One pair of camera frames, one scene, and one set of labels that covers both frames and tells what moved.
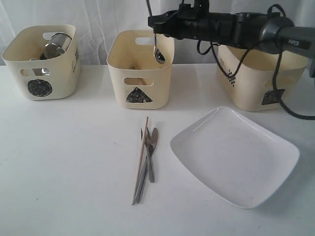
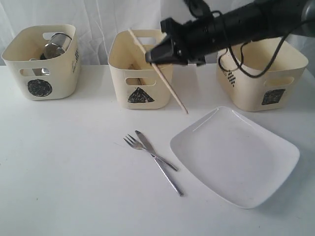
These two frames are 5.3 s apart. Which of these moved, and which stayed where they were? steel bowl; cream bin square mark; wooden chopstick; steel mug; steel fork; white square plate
Moved: steel fork; wooden chopstick
Stayed: white square plate; steel bowl; steel mug; cream bin square mark
